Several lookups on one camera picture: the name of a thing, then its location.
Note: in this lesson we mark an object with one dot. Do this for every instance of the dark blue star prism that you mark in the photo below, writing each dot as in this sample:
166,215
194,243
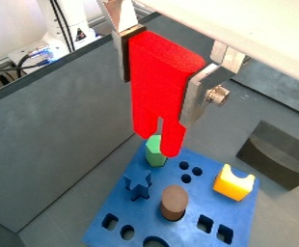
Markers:
138,183

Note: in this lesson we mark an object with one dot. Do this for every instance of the blue shape sorter board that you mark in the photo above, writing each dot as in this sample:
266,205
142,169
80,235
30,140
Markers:
191,203

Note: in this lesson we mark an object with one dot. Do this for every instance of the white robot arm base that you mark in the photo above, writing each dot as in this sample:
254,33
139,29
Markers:
68,33

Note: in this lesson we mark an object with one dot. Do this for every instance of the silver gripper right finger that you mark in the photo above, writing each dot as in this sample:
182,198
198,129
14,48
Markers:
205,89

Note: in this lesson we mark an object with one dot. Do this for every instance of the red square-circle peg block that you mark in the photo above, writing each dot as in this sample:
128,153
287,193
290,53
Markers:
162,65

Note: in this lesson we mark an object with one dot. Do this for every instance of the black curved holder bracket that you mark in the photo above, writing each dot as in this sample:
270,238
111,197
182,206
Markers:
271,152

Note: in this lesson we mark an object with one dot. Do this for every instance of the brown cylinder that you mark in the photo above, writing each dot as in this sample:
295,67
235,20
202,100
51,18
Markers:
174,202

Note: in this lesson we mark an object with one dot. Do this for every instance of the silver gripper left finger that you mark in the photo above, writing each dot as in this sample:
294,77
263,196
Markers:
119,14

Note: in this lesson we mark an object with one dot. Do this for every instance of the green hexagonal prism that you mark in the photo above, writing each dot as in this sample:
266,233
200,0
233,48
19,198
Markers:
154,156

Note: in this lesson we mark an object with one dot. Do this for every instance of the yellow notched block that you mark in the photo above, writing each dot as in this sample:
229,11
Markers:
233,186

